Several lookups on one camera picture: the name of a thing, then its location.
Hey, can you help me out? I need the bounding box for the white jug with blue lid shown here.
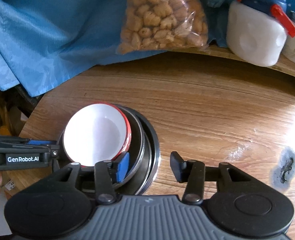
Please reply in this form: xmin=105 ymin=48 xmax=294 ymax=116
xmin=225 ymin=0 xmax=295 ymax=67

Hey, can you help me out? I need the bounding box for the clear bag of snacks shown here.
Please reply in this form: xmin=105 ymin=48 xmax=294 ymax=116
xmin=115 ymin=0 xmax=210 ymax=55

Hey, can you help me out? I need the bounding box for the wooden shelf riser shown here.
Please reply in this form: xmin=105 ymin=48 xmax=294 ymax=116
xmin=162 ymin=44 xmax=295 ymax=99

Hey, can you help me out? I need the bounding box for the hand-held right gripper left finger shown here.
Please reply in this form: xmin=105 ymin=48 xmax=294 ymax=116
xmin=62 ymin=152 xmax=131 ymax=204

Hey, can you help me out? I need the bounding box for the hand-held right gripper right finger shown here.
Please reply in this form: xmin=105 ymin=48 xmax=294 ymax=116
xmin=170 ymin=151 xmax=258 ymax=204

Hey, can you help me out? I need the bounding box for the stainless steel bowl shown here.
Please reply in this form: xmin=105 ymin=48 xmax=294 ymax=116
xmin=56 ymin=105 xmax=146 ymax=190

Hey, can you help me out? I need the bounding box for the cardboard box with white label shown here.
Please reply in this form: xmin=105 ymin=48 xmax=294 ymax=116
xmin=1 ymin=172 xmax=21 ymax=200

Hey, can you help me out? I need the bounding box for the white red-rimmed bowl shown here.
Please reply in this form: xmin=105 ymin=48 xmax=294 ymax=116
xmin=62 ymin=102 xmax=131 ymax=167

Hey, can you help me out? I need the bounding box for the stainless steel plate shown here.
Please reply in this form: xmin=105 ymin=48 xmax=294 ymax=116
xmin=134 ymin=110 xmax=155 ymax=195
xmin=139 ymin=114 xmax=161 ymax=196

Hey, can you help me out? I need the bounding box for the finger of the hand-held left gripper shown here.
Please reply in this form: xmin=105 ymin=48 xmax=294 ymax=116
xmin=0 ymin=144 xmax=61 ymax=164
xmin=0 ymin=134 xmax=60 ymax=146

